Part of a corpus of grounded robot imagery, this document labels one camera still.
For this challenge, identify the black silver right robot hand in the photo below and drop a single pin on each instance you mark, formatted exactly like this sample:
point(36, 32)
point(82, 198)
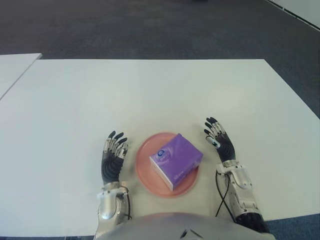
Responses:
point(226, 148)

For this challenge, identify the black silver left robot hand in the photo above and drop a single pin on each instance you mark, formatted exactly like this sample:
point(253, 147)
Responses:
point(111, 167)

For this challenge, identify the purple tissue paper pack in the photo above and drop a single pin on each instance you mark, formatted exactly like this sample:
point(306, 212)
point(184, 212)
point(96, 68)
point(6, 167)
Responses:
point(177, 157)

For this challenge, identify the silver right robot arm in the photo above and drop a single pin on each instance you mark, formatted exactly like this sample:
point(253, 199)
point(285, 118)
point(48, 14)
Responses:
point(240, 180)

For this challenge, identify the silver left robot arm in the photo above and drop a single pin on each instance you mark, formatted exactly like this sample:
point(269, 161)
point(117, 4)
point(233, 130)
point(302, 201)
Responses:
point(107, 202)

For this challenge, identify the round pink plate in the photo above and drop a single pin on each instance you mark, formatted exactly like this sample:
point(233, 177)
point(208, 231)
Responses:
point(145, 160)

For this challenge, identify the grey robot torso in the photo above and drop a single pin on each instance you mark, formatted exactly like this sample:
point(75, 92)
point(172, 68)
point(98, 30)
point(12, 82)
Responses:
point(162, 225)

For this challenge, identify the white side table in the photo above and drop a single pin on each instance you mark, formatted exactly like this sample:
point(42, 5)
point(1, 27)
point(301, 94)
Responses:
point(12, 70)

